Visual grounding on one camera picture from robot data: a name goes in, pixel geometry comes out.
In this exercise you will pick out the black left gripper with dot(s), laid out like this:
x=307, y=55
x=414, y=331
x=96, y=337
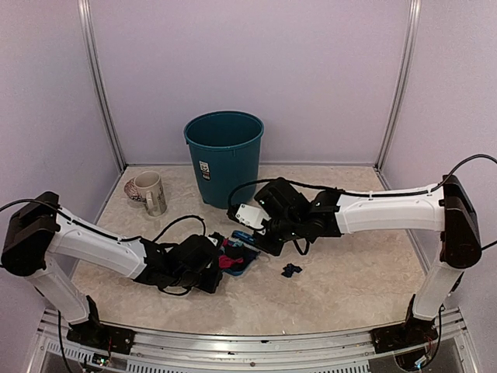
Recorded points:
x=210, y=287

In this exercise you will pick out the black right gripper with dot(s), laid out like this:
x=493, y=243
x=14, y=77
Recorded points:
x=272, y=248

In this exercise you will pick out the blue plastic dustpan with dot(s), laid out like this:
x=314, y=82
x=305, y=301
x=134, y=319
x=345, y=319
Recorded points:
x=251, y=256

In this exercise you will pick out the blue hand brush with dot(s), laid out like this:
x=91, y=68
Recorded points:
x=243, y=237

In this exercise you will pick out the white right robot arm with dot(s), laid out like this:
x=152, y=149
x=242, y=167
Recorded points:
x=444, y=209

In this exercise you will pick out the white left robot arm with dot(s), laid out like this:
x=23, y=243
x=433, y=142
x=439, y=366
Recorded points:
x=42, y=229

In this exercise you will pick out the small navy paper scrap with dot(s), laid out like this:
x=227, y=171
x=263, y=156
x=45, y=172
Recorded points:
x=290, y=269

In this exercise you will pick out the white ceramic mug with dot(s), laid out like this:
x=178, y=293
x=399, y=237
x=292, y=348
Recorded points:
x=147, y=189

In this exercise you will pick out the teal plastic waste bin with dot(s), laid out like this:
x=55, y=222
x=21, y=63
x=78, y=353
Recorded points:
x=224, y=147

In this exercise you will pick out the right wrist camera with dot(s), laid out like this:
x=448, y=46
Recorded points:
x=250, y=216

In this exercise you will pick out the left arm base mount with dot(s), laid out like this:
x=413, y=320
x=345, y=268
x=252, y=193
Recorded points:
x=93, y=333

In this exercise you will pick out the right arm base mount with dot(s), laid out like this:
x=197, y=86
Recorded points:
x=409, y=333

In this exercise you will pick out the aluminium front rail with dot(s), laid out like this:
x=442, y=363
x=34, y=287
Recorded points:
x=354, y=350

